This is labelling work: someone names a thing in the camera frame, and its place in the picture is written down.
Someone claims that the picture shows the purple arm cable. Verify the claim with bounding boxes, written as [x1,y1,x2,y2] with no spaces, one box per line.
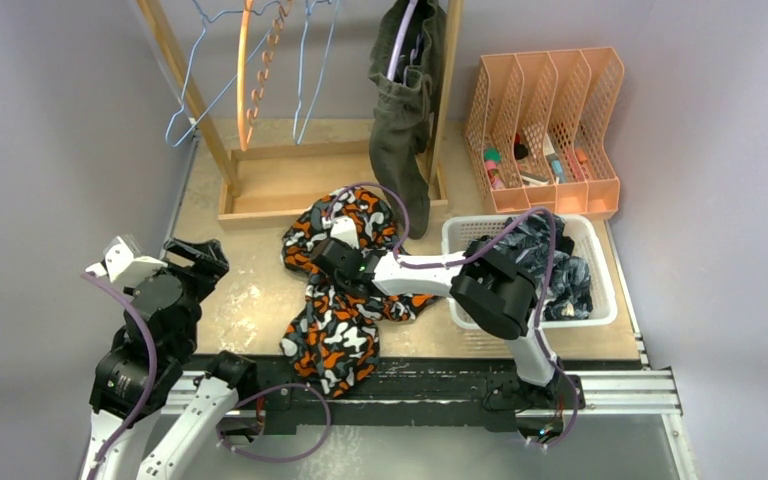
[80,271,159,480]
[322,182,581,448]

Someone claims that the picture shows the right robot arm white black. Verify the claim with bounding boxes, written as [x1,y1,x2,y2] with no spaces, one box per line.
[312,238,576,408]

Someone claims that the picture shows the light blue wire hanger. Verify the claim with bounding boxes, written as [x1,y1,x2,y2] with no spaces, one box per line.
[160,1,286,118]

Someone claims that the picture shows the purple plastic hanger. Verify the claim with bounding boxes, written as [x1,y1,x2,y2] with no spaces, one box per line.
[386,0,419,81]

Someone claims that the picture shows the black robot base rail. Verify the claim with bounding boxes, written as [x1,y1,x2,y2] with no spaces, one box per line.
[253,355,587,435]

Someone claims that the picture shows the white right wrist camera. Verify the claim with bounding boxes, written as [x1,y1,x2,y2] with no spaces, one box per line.
[330,216,360,250]

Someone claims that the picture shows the aluminium frame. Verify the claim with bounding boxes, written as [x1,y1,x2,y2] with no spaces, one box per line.
[76,369,697,480]

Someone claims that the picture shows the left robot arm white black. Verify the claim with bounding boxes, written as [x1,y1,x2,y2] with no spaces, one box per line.
[80,235,258,479]

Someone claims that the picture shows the items in file organizer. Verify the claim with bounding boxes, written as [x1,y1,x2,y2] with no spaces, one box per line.
[482,133,591,190]

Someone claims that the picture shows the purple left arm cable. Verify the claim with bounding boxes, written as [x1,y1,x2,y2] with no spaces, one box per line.
[80,271,159,480]

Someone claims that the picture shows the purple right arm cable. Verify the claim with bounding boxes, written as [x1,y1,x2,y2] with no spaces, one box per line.
[322,182,581,448]

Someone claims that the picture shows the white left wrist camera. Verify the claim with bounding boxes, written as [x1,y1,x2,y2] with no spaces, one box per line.
[84,235,168,289]

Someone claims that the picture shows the orange plastic file organizer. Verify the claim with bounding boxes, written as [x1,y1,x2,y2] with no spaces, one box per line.
[463,47,625,220]

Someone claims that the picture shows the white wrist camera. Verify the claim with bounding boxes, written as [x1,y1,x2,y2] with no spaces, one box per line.
[330,216,360,250]
[84,235,168,289]

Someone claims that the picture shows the white plastic basket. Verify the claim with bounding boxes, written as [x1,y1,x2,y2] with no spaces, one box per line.
[441,215,618,329]

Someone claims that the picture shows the dark leaf-print shorts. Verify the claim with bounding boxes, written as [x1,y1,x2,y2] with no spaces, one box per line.
[494,214,593,321]

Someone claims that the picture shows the olive green shorts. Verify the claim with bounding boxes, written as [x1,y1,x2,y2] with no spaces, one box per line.
[368,1,446,239]

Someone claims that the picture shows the wooden clothes rack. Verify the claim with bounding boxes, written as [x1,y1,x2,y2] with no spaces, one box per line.
[135,0,466,230]

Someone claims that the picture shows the orange camouflage shorts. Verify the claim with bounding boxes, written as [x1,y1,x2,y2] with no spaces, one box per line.
[279,187,438,398]

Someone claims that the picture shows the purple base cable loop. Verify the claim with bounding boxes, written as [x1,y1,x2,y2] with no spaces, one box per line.
[214,382,332,464]

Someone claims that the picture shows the orange plastic hanger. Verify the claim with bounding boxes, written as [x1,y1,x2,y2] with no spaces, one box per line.
[236,1,294,151]

